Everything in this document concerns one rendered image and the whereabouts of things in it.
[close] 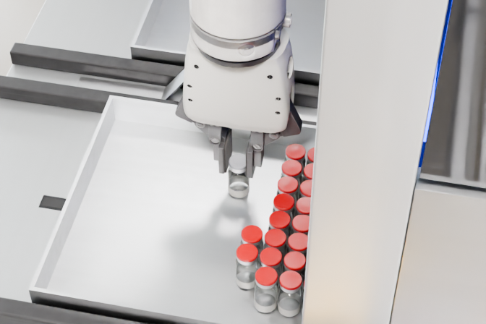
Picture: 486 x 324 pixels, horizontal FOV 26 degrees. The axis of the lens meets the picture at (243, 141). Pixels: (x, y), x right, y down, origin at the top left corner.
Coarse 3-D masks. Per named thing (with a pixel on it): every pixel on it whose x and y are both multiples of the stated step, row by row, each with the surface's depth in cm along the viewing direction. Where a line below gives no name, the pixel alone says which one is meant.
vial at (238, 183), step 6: (228, 174) 107; (234, 174) 106; (240, 174) 106; (228, 180) 108; (234, 180) 106; (240, 180) 106; (246, 180) 107; (228, 186) 108; (234, 186) 107; (240, 186) 107; (246, 186) 107; (234, 192) 108; (240, 192) 108; (246, 192) 108
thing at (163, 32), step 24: (168, 0) 130; (288, 0) 130; (312, 0) 130; (144, 24) 123; (168, 24) 127; (312, 24) 127; (144, 48) 119; (168, 48) 124; (312, 48) 124; (312, 72) 116
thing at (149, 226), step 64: (128, 128) 115; (192, 128) 115; (128, 192) 109; (192, 192) 109; (256, 192) 109; (64, 256) 103; (128, 256) 103; (192, 256) 103; (192, 320) 95; (256, 320) 98
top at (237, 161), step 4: (232, 156) 106; (236, 156) 106; (240, 156) 106; (244, 156) 106; (232, 160) 106; (236, 160) 106; (240, 160) 106; (244, 160) 106; (232, 164) 105; (236, 164) 105; (240, 164) 105; (244, 164) 105; (232, 168) 105; (236, 168) 105; (240, 168) 105; (244, 168) 105
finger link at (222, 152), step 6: (198, 126) 102; (204, 126) 102; (204, 132) 103; (222, 132) 103; (228, 132) 104; (222, 138) 103; (228, 138) 104; (222, 144) 103; (228, 144) 104; (216, 150) 104; (222, 150) 103; (228, 150) 105; (216, 156) 105; (222, 156) 103; (228, 156) 105; (222, 162) 104; (228, 162) 106; (222, 168) 105
